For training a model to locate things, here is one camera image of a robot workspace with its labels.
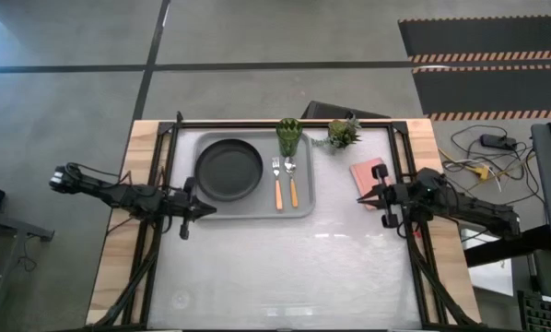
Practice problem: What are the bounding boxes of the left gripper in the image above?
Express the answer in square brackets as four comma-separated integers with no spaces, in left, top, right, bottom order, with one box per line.
[168,176,218,241]

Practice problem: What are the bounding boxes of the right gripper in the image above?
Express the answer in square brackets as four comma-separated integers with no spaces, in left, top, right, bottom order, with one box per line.
[356,162,410,230]

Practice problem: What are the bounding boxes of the black round plate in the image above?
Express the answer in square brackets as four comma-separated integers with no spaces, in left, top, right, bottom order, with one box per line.
[193,138,264,203]

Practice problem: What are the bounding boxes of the fork with orange handle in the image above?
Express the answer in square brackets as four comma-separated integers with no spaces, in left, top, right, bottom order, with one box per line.
[271,156,285,211]

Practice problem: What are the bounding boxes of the spoon with orange handle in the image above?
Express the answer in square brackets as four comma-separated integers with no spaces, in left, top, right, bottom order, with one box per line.
[284,156,299,209]

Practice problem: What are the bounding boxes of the green faceted plastic cup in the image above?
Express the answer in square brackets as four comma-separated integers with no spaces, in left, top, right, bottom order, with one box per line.
[275,117,304,159]

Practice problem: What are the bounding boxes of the grey plastic tray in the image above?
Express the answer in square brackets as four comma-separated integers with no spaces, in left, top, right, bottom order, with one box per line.
[193,130,317,220]

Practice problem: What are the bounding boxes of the potted succulent plant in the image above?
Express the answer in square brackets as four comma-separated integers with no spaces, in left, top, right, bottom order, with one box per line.
[311,114,363,150]

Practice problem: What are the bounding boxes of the black power adapter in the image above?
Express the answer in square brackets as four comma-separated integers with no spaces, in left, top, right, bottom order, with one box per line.
[480,133,519,150]

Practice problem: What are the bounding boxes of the black floor mat orange stripes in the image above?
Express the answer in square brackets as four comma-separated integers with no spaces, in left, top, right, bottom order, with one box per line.
[411,64,551,123]
[397,15,551,65]

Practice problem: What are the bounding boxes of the grey metal stand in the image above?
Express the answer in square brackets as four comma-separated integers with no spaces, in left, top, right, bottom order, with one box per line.
[0,207,55,332]

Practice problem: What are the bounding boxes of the black keyboard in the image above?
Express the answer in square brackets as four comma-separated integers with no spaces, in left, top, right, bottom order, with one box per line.
[517,289,551,332]

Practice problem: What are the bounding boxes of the black aluminium table frame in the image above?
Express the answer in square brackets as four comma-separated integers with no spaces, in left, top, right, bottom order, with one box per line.
[90,110,484,332]

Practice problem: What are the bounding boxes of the black cable tangle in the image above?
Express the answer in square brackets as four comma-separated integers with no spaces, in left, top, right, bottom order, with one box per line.
[440,124,547,208]

